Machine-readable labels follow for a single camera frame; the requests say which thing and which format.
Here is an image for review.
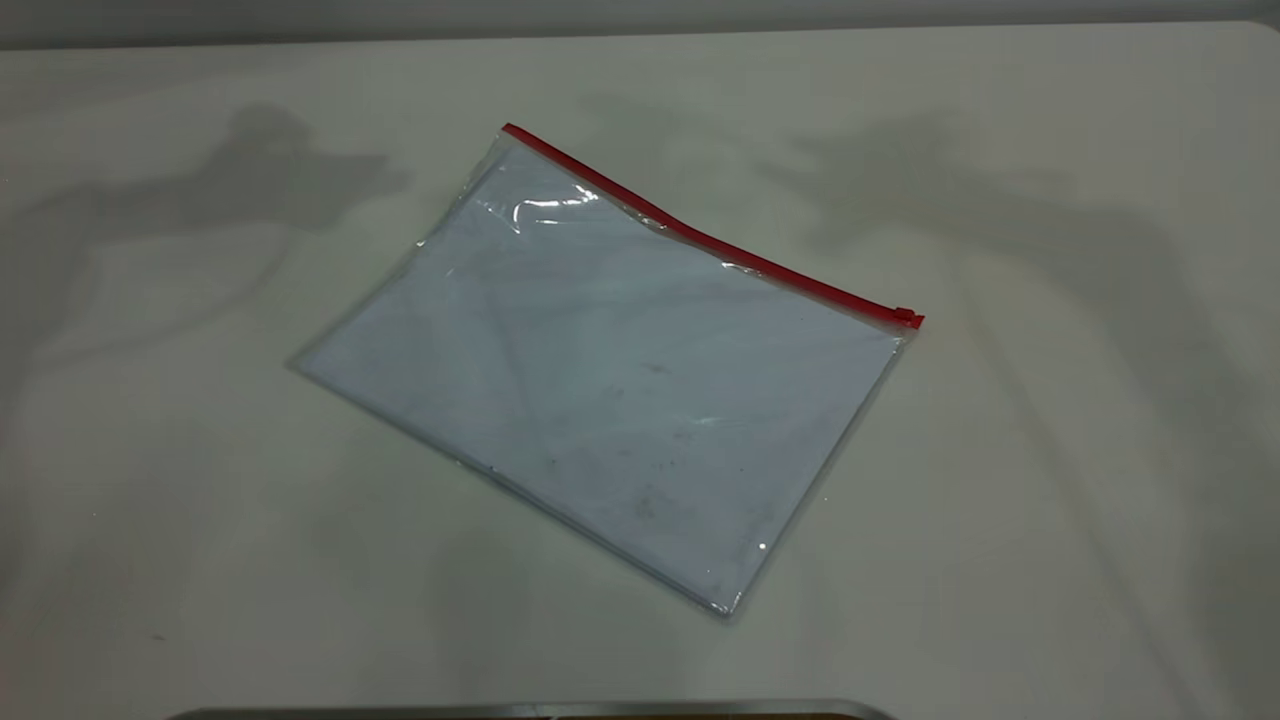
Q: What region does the clear plastic zip bag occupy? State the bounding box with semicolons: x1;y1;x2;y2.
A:
290;122;926;621

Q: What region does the grey metal frame edge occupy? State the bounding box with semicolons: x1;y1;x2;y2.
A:
168;698;897;720

